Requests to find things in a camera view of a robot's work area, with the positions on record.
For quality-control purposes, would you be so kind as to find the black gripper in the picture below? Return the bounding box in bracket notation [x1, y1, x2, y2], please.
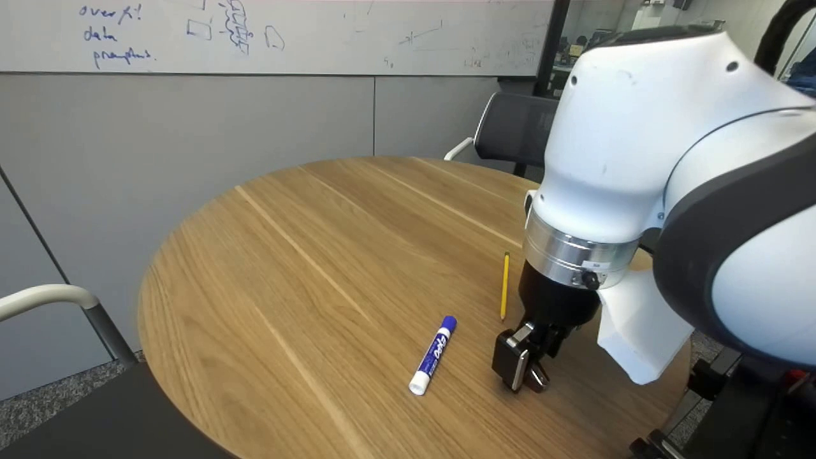
[489, 258, 603, 395]

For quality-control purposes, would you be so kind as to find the yellow pencil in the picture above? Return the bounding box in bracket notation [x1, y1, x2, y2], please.
[498, 249, 516, 325]

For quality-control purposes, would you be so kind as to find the blue marker white cap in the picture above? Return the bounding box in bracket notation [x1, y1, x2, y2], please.
[405, 313, 463, 400]

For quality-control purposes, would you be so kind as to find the whiteboard with blue writing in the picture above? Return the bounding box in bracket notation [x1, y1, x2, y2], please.
[0, 0, 561, 79]

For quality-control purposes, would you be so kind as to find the dark chair with white armrest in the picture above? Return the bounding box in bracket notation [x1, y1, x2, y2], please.
[0, 281, 237, 459]

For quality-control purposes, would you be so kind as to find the grey chair with white frame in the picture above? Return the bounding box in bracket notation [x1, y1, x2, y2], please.
[442, 90, 563, 184]

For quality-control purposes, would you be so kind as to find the black door frame post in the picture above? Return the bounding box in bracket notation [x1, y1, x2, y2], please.
[530, 0, 575, 100]

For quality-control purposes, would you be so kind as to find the black cable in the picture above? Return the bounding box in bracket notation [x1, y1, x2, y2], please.
[753, 0, 816, 76]

